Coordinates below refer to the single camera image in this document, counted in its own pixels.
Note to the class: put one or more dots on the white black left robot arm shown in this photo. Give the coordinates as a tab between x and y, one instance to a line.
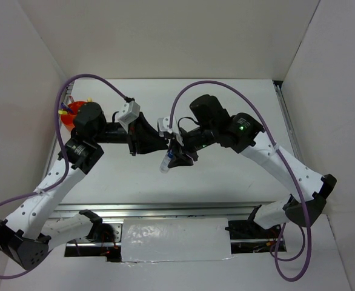
25	235

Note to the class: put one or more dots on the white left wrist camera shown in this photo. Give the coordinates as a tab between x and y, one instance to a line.
128	113

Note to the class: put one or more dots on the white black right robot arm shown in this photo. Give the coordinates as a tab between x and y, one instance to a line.
308	190

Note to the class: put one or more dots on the white front cover panel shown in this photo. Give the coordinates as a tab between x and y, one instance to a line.
175	240

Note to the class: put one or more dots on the orange round divided container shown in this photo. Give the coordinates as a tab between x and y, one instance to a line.
67	120

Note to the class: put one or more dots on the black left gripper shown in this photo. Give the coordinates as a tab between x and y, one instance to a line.
142	138

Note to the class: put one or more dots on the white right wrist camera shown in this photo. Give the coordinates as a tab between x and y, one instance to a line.
168	131

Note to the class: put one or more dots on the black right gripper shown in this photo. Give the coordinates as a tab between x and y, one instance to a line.
182	159

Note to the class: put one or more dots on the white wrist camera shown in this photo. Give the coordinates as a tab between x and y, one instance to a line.
168	131
128	113

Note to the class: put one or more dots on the blue ballpoint pen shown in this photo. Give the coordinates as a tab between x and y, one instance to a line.
66	108

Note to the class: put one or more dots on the aluminium rail frame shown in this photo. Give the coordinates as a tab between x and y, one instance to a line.
221	181

